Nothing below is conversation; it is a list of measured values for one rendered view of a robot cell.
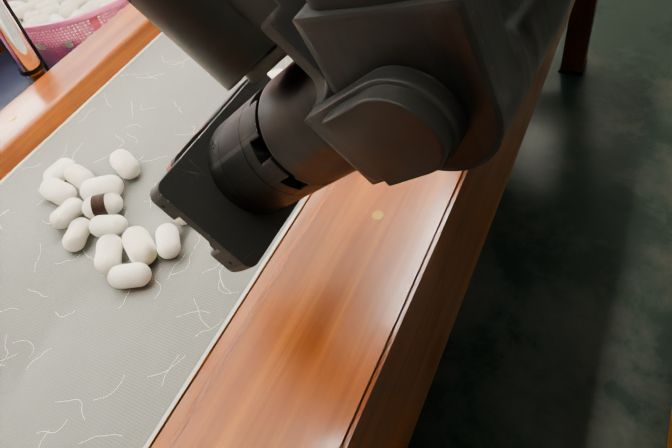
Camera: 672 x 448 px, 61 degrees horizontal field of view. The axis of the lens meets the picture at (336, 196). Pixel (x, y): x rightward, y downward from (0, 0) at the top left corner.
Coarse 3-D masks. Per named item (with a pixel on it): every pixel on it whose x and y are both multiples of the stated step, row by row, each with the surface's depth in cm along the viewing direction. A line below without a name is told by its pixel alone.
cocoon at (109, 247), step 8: (104, 240) 45; (112, 240) 45; (120, 240) 46; (96, 248) 45; (104, 248) 45; (112, 248) 45; (120, 248) 46; (96, 256) 44; (104, 256) 44; (112, 256) 44; (120, 256) 45; (96, 264) 44; (104, 264) 44; (112, 264) 44; (120, 264) 45; (104, 272) 44
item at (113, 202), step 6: (90, 198) 49; (108, 198) 49; (114, 198) 49; (120, 198) 49; (84, 204) 49; (108, 204) 48; (114, 204) 49; (120, 204) 49; (84, 210) 49; (90, 210) 48; (108, 210) 49; (114, 210) 49; (120, 210) 49; (90, 216) 49
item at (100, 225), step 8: (96, 216) 48; (104, 216) 47; (112, 216) 47; (120, 216) 47; (96, 224) 47; (104, 224) 47; (112, 224) 47; (120, 224) 47; (96, 232) 47; (104, 232) 47; (112, 232) 47; (120, 232) 47
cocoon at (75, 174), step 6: (66, 168) 52; (72, 168) 52; (78, 168) 52; (84, 168) 52; (66, 174) 52; (72, 174) 52; (78, 174) 51; (84, 174) 51; (90, 174) 52; (72, 180) 52; (78, 180) 51; (84, 180) 51; (78, 186) 52
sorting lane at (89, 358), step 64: (128, 64) 66; (192, 64) 64; (64, 128) 60; (128, 128) 58; (192, 128) 56; (0, 192) 54; (128, 192) 52; (0, 256) 49; (64, 256) 48; (128, 256) 46; (192, 256) 45; (0, 320) 44; (64, 320) 43; (128, 320) 42; (192, 320) 41; (0, 384) 40; (64, 384) 40; (128, 384) 39
